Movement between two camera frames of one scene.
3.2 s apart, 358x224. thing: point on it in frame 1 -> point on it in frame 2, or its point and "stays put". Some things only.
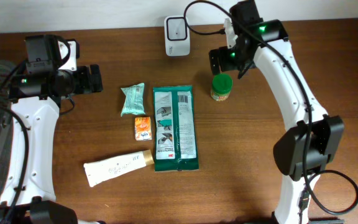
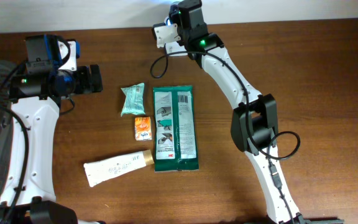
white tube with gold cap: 98,171 stays put
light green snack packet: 133,101 stays put
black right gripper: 214,61 -> 173,11
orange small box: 143,129 stays put
